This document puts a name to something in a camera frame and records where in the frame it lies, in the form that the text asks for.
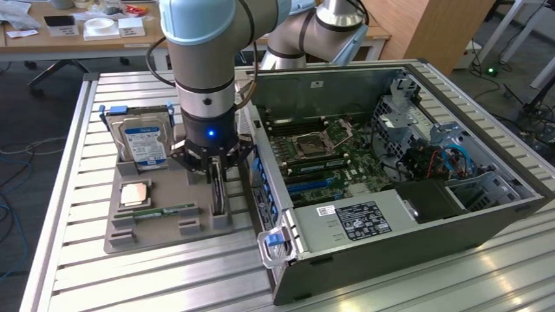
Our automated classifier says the white labelled box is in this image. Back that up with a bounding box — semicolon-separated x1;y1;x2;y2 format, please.
117;17;145;38

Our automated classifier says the white flat box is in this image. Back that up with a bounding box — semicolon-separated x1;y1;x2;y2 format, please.
82;24;122;42

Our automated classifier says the hard drive blue label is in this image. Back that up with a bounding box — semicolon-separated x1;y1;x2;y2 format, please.
97;101;176;157

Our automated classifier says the white box black top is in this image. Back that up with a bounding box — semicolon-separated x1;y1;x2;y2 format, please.
42;14;81;38

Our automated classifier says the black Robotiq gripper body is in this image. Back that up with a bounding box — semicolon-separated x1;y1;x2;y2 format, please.
180;109;240;159

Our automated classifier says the black wheeled chair base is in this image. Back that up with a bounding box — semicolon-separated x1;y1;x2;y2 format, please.
23;55;132;98

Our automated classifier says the crumpled white tissue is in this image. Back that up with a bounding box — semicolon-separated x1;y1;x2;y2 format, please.
70;11;116;21

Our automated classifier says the dark filled plastic bag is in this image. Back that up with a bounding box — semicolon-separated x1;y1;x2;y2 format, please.
94;0;125;16

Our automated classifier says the green motherboard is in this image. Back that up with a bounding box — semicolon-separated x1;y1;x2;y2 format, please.
258;110;393;209

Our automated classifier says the black tripod stand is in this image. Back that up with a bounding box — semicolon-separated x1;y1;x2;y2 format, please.
517;73;555;137

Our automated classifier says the white table frame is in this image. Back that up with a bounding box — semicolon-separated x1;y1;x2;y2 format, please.
474;0;555;89

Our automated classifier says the CPU socket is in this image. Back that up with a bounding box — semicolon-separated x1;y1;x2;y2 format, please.
293;132;336;161

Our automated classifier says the low-profile graphics card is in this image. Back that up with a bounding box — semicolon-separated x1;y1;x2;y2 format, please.
209;161;228;218

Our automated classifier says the black RAM slot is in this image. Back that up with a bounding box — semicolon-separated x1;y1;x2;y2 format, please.
268;125;325;137
266;118;324;129

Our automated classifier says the wooden office desk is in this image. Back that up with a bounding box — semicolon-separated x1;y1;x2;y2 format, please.
0;0;157;71
153;12;392;71

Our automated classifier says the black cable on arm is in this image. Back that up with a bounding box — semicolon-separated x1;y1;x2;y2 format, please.
145;0;260;110

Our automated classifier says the metal socket cover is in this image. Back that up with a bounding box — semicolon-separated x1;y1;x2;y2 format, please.
322;116;356;148

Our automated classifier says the thin red wire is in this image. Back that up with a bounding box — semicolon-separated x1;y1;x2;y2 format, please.
422;148;437;180

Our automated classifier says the small red object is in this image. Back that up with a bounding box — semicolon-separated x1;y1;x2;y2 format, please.
124;4;149;18

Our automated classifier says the white box red button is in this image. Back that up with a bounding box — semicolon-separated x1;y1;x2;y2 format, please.
460;39;482;72

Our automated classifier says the CPU chip copper lid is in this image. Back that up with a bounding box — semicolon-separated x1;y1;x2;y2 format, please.
118;182;152;207

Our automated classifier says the blue floor cable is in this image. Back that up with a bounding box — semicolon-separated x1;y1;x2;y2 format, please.
0;155;36;281

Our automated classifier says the open grey PC case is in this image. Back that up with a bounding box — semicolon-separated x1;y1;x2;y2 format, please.
233;58;548;307

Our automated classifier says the clear plastic case handle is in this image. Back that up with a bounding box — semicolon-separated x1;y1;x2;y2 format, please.
256;225;298;270

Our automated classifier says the silver drive cage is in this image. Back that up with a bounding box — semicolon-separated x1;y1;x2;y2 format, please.
370;75;440;155

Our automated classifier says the wooden cabinet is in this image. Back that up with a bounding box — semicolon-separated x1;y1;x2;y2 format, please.
380;0;498;76

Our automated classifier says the silver hard disk blue label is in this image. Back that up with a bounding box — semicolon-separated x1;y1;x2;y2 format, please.
106;109;170;170

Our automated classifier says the grey power supply unit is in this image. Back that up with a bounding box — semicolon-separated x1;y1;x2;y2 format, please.
286;190;420;255

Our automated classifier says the white tape roll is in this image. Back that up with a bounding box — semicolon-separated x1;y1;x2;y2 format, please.
84;18;113;32

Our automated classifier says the white floor cable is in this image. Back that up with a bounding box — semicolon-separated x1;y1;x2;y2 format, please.
0;135;66;157

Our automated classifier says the silver disk bay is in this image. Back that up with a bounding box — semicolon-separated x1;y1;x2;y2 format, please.
444;171;521;213

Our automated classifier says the blue data wire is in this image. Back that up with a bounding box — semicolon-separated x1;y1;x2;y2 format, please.
440;142;478;180

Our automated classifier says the grey parts rack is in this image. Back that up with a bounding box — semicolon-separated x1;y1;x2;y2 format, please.
102;125;237;256

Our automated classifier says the blue release tab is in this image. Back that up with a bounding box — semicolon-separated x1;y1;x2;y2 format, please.
264;233;284;251

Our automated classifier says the green loose RAM stick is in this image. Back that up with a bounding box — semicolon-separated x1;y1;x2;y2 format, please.
113;203;196;220

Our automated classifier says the crumpled clear plastic bag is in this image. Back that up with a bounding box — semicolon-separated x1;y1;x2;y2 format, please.
0;1;44;31

